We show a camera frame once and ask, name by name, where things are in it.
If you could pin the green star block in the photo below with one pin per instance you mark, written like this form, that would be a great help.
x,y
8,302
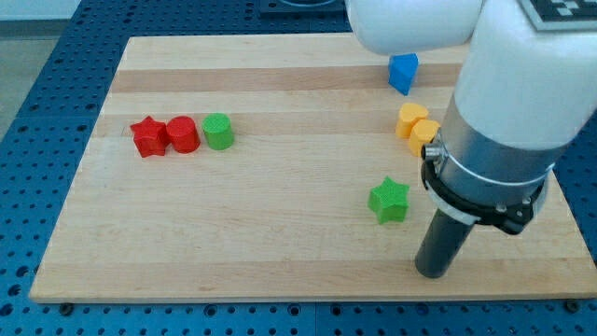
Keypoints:
x,y
389,201

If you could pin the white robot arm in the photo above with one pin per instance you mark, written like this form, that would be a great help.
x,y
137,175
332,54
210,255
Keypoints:
x,y
526,88

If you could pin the red star block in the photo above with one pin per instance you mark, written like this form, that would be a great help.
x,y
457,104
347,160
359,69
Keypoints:
x,y
150,137

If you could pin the wooden board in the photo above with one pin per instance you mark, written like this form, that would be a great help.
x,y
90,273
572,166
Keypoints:
x,y
282,214

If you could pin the green cylinder block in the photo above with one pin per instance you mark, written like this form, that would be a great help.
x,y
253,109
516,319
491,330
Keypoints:
x,y
218,131

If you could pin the red cylinder block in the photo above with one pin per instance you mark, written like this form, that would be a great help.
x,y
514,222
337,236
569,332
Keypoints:
x,y
183,134

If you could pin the yellow heart block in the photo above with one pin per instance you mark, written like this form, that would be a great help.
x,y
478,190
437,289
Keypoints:
x,y
408,115

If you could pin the yellow rounded block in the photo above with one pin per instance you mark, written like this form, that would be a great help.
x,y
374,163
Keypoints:
x,y
422,133

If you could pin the blue pentagon block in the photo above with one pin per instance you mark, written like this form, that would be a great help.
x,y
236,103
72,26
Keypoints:
x,y
402,71

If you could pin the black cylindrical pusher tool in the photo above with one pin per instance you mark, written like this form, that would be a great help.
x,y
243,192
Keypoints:
x,y
442,242

